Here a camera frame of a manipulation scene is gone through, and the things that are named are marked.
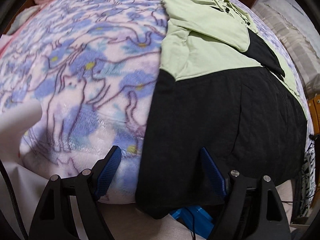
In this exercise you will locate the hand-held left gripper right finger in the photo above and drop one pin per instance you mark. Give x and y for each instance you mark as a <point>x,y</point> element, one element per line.
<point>212,172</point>

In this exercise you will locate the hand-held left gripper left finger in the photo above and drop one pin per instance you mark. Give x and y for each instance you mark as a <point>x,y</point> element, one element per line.
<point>108,170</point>

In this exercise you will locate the green and black hooded jacket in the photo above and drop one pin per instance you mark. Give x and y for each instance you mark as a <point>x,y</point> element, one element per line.
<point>212,117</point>

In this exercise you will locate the blue plastic stool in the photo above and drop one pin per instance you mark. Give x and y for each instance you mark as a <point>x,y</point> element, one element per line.
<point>197,216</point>

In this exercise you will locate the person's beige trousers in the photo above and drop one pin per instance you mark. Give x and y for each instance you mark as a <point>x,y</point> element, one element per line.
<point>15,180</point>

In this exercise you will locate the black and white graffiti cloth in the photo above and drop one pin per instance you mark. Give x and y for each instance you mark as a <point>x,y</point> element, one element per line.
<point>308,175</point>

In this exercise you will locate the purple cat-print fleece blanket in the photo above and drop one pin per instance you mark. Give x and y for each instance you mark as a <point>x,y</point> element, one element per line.
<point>87,67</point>

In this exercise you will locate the wooden drawer cabinet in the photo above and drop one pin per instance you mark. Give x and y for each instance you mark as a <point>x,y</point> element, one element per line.
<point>314,115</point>

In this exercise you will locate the beige lace-covered furniture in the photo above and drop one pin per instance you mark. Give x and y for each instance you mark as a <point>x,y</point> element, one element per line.
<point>290,30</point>

